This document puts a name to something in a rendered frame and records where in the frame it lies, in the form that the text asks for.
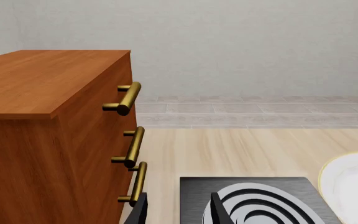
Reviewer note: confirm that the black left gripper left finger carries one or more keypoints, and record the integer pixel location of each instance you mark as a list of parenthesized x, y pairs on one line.
[(139, 211)]

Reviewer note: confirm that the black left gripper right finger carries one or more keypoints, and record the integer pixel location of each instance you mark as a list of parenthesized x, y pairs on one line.
[(218, 211)]

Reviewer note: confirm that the flat black stove plate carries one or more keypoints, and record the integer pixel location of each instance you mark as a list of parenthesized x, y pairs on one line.
[(259, 200)]

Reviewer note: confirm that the white plate with yellow rim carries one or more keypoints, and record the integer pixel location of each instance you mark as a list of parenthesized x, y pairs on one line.
[(351, 184)]

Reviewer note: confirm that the wooden cabinet with drawers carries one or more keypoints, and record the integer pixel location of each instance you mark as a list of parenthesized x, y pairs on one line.
[(42, 130)]

